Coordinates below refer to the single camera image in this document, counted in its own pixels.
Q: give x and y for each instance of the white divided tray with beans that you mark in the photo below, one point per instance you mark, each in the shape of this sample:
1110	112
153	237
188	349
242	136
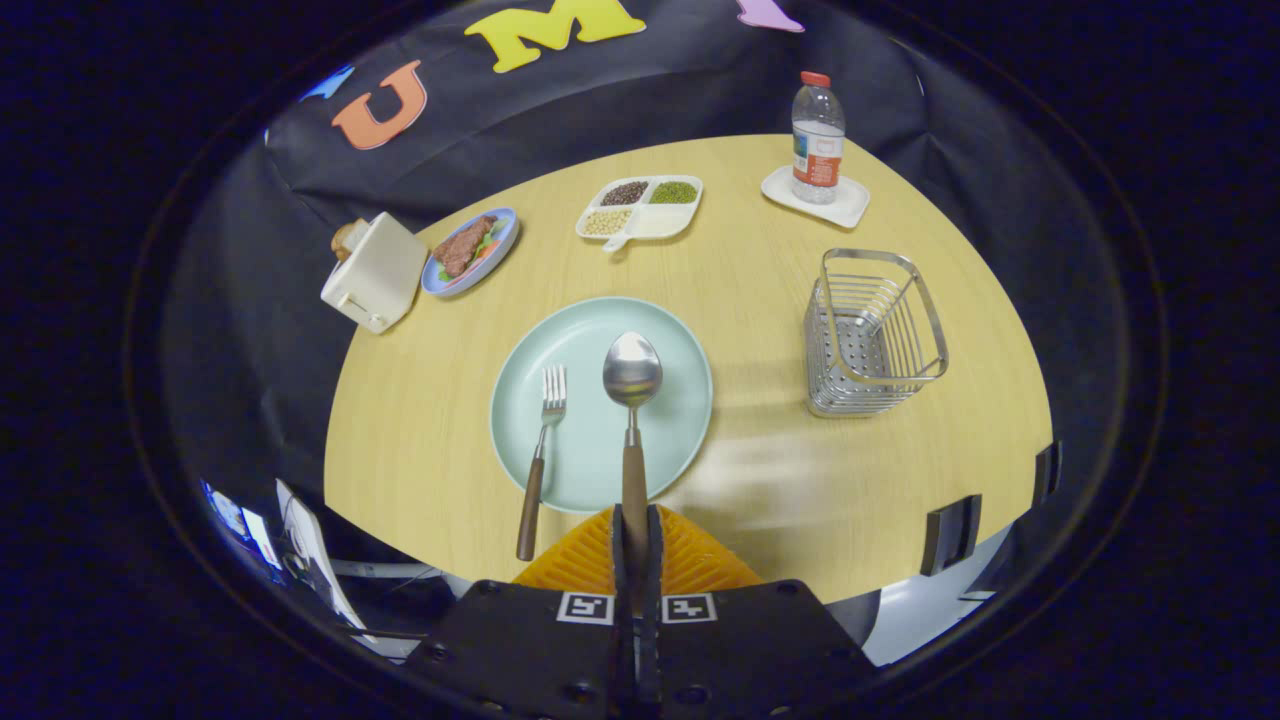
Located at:
655	222

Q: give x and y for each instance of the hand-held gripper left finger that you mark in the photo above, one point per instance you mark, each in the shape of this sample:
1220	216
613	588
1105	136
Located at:
520	650

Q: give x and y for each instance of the steak with vegetables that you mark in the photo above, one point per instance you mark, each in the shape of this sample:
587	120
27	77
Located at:
462	245

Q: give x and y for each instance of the blue plate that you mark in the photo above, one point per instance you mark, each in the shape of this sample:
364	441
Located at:
500	250

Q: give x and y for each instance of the light green plate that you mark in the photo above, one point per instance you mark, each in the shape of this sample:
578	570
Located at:
590	450

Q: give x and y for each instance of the white panel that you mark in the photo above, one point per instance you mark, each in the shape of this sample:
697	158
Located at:
310	545

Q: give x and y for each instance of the clear red-capped water bottle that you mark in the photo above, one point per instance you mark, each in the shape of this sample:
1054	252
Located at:
818	140

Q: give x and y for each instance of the white square coaster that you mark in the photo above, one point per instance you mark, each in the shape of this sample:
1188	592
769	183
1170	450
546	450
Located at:
845	205

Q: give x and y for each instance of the cream toaster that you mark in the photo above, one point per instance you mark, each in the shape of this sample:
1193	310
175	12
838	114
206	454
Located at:
375	275

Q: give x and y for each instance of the black backdrop cloth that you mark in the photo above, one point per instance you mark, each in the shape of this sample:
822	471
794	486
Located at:
250	380

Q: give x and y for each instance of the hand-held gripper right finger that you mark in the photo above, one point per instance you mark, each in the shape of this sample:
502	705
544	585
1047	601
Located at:
750	650

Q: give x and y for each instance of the brown bread slice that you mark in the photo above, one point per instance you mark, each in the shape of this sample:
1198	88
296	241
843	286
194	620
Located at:
348	238

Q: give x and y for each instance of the lit computer screen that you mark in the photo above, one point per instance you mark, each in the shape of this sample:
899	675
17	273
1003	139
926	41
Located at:
245	525

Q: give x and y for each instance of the black table clamp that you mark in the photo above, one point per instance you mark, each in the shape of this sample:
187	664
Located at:
950	535
1047	472

